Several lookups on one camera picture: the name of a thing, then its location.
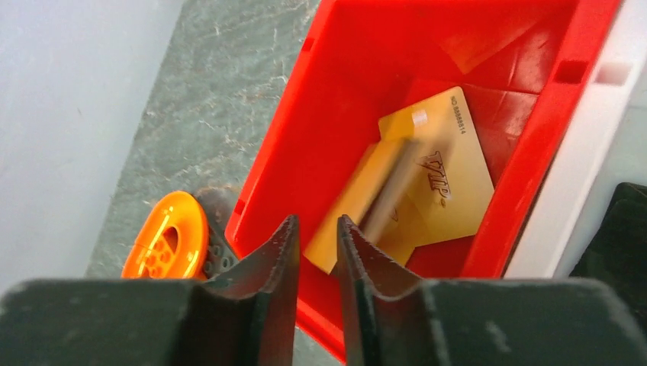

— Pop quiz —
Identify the grey studded base plate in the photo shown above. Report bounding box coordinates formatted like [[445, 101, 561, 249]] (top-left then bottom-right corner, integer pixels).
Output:
[[194, 188, 241, 280]]

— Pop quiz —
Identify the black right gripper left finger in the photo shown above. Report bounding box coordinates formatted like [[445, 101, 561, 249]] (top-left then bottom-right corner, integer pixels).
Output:
[[1, 215, 300, 365]]

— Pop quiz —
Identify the white bin left compartment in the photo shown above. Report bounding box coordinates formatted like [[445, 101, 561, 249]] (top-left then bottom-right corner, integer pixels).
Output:
[[504, 1, 646, 278]]

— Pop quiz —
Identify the red plastic bin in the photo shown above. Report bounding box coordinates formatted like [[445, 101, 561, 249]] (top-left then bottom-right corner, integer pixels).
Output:
[[224, 0, 623, 364]]

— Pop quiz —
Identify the orange curved toy track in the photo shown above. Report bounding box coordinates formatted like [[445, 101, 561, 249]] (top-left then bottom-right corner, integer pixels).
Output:
[[121, 191, 209, 280]]

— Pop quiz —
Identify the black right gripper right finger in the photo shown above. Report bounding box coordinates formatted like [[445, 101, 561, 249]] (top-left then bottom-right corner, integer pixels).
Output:
[[337, 216, 646, 365]]

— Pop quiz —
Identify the gold credit card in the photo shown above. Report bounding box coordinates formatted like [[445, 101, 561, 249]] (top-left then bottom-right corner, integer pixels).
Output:
[[304, 138, 429, 274], [378, 87, 494, 250]]

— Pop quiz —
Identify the black card in bin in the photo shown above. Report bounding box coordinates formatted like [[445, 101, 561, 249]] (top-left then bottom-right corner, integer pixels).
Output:
[[570, 182, 646, 328]]

